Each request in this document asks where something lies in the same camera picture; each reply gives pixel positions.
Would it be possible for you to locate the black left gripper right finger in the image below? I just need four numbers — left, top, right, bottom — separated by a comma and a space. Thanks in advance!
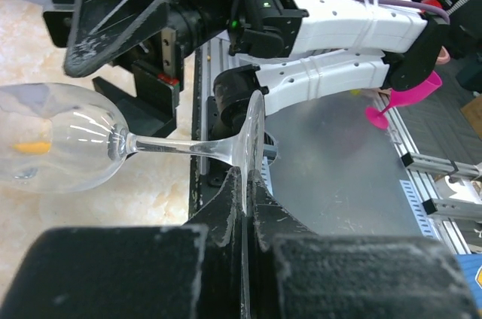
248, 171, 478, 318

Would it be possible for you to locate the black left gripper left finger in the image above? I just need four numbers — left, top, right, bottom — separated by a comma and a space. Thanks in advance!
1, 168, 242, 318

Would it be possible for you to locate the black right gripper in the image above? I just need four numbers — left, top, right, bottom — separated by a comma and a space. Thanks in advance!
43, 0, 236, 138

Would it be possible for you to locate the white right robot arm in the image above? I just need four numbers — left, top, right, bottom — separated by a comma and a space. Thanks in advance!
43, 0, 450, 138

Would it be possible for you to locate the pink plastic wine glass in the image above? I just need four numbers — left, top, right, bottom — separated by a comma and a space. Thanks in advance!
365, 71, 442, 129

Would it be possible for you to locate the yellow cloth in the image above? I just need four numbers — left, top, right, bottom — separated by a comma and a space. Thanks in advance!
12, 141, 51, 155

